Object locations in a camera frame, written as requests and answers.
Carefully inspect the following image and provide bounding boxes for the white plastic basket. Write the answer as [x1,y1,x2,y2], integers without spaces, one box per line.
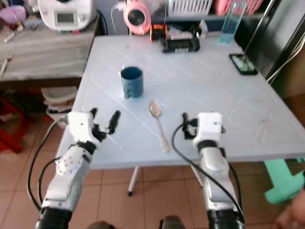
[167,0,214,17]

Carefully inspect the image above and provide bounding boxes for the orange and black device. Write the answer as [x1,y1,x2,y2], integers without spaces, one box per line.
[150,24,169,42]

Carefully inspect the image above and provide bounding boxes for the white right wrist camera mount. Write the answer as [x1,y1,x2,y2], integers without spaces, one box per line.
[192,112,225,145]

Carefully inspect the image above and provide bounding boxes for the pink plastic basket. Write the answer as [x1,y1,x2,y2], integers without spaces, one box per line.
[213,0,265,16]

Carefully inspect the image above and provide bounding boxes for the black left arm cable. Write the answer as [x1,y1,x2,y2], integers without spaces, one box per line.
[27,117,68,213]

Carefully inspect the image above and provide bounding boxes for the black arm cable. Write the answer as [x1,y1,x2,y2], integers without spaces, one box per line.
[27,117,68,213]
[172,125,244,221]

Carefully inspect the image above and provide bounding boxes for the red plastic stool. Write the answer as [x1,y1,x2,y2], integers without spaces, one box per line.
[0,98,25,154]

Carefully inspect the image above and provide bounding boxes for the white plastic storage box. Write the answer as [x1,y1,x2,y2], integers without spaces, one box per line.
[41,86,80,127]

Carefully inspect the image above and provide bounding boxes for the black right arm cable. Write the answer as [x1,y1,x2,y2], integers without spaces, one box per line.
[172,125,244,221]

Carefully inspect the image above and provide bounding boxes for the white plastic folding table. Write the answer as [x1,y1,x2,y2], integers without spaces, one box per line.
[56,36,305,197]

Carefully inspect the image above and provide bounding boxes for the small purple plastic bowl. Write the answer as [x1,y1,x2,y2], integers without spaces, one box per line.
[0,6,27,26]

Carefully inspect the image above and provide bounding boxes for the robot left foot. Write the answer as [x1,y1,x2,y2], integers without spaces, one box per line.
[86,222,115,229]

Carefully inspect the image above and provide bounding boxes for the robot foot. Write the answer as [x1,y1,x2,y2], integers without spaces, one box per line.
[86,222,115,229]
[160,216,187,229]

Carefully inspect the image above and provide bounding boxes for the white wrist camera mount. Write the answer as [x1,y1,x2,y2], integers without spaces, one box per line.
[192,112,225,145]
[67,111,100,146]

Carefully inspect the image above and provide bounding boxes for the black smartphone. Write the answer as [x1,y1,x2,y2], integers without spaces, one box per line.
[229,53,259,76]

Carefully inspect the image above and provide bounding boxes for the metal kitchen tongs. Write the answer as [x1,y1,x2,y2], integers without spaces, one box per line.
[5,31,20,43]

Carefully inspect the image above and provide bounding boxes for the green plastic stool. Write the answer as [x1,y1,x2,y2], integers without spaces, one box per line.
[264,159,305,205]

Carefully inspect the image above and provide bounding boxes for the dark blue mug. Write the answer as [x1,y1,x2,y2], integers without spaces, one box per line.
[120,66,144,99]

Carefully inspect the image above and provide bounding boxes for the grey wooden counter table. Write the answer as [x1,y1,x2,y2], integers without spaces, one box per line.
[0,19,99,90]

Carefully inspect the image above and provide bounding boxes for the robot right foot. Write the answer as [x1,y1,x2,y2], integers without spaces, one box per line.
[160,216,187,229]

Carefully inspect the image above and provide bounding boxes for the black battery charger block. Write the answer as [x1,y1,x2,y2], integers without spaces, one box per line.
[160,37,201,53]

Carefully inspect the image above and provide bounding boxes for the tall clear blue container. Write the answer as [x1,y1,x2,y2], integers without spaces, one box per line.
[218,1,249,46]

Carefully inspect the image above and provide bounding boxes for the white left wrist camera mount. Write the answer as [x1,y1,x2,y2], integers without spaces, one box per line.
[67,111,100,146]

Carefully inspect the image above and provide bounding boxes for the pink round appliance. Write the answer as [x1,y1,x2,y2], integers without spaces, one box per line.
[122,1,152,36]

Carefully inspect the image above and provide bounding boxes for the white kitchen machine with display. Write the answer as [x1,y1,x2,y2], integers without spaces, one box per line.
[37,0,97,32]

